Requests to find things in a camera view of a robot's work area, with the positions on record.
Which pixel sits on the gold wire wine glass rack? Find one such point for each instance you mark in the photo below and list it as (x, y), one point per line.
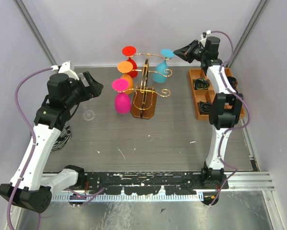
(144, 98)

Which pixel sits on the orange wine glass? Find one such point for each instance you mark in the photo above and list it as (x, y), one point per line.
(125, 67)

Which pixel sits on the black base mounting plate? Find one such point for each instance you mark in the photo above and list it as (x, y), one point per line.
(151, 183)

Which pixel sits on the blue wine glass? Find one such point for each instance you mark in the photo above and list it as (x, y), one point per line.
(162, 72)

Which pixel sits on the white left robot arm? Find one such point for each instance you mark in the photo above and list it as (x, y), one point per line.
(26, 188)

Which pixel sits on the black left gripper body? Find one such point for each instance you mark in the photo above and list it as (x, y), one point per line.
(76, 95)

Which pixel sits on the red wine glass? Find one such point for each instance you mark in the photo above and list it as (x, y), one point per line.
(129, 52)

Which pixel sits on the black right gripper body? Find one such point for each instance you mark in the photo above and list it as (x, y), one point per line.
(203, 55)

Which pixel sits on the dark rolled fabric front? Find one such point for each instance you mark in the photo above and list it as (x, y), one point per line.
(204, 107)

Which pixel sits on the pink wine glass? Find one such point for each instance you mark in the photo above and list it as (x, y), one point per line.
(122, 100)

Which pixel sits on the dark rolled fabric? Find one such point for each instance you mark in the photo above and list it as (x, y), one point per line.
(201, 84)
(204, 107)
(233, 81)

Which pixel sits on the striped black white cloth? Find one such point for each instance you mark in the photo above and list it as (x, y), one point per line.
(63, 139)

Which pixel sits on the clear wine glass front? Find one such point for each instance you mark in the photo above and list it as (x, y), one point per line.
(88, 115)

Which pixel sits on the wooden compartment tray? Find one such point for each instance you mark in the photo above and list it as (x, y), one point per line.
(203, 93)

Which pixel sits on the dark rolled fabric rear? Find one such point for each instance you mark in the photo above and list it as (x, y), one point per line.
(201, 84)

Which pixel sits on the dark rolled fabric right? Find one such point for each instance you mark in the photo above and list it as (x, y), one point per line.
(233, 81)

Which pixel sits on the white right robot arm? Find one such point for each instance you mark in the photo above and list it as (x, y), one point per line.
(226, 105)

